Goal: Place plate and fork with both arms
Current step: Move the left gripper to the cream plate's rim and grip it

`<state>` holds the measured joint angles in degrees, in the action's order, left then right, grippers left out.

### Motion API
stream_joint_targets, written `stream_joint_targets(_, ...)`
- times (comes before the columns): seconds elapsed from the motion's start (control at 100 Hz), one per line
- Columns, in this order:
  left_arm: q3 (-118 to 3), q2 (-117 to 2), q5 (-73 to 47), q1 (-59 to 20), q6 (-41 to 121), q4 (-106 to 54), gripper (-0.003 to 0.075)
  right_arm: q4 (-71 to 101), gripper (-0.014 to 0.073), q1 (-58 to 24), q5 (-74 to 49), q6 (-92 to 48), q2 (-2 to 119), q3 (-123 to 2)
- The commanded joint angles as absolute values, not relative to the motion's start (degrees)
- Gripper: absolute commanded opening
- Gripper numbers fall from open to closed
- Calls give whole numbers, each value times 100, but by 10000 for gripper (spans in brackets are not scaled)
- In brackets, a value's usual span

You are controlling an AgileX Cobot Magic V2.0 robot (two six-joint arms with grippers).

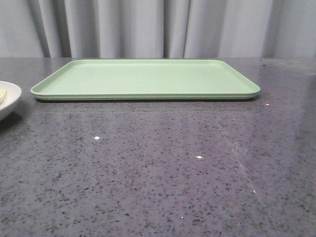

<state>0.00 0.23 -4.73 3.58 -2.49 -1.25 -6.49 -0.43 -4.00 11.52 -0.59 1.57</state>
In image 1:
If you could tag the beige round plate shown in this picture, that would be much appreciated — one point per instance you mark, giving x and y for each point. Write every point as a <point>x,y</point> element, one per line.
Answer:
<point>11,100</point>

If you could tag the yellow plastic fork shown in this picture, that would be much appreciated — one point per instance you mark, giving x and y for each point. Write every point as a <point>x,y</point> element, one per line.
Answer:
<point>2,95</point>

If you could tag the light green rectangular tray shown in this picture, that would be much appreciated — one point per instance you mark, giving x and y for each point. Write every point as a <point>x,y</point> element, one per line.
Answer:
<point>145,79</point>

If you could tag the grey pleated curtain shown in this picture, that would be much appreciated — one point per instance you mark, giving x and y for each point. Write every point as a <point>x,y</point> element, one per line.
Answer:
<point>157,28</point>

